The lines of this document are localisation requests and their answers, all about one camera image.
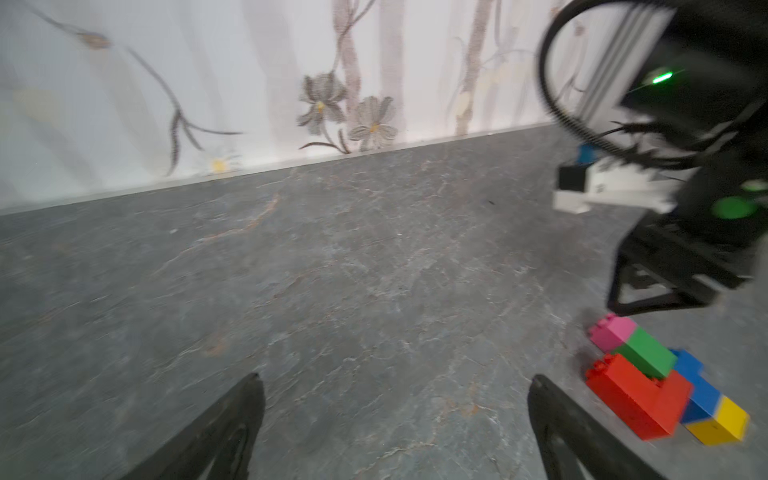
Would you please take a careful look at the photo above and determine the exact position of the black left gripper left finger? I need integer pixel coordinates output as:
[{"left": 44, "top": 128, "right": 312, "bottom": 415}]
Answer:
[{"left": 124, "top": 372, "right": 266, "bottom": 479}]

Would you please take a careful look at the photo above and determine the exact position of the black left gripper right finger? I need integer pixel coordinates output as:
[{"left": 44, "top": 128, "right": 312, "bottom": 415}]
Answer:
[{"left": 527, "top": 374, "right": 665, "bottom": 480}]

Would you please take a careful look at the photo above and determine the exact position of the green lego brick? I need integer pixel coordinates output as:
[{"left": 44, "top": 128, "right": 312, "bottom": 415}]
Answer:
[{"left": 612, "top": 326, "right": 677, "bottom": 380}]

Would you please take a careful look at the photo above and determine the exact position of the yellow lego brick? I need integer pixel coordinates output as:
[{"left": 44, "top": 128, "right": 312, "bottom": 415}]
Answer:
[{"left": 685, "top": 396, "right": 750, "bottom": 446}]

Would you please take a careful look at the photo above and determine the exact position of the long red lego brick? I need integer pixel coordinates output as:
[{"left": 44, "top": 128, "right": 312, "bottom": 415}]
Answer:
[{"left": 586, "top": 354, "right": 693, "bottom": 441}]

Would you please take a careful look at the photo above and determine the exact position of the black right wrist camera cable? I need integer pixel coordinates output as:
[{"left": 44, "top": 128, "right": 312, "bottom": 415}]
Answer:
[{"left": 537, "top": 0, "right": 703, "bottom": 170}]

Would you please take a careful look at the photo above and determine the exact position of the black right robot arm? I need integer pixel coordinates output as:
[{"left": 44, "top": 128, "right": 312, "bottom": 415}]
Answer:
[{"left": 607, "top": 1, "right": 767, "bottom": 315}]

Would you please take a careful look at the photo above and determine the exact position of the pink lego brick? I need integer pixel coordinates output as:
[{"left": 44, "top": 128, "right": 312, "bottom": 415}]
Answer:
[{"left": 587, "top": 314, "right": 637, "bottom": 353}]

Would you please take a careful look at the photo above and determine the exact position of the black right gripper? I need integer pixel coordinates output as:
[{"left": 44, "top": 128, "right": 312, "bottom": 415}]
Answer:
[{"left": 606, "top": 149, "right": 767, "bottom": 317}]

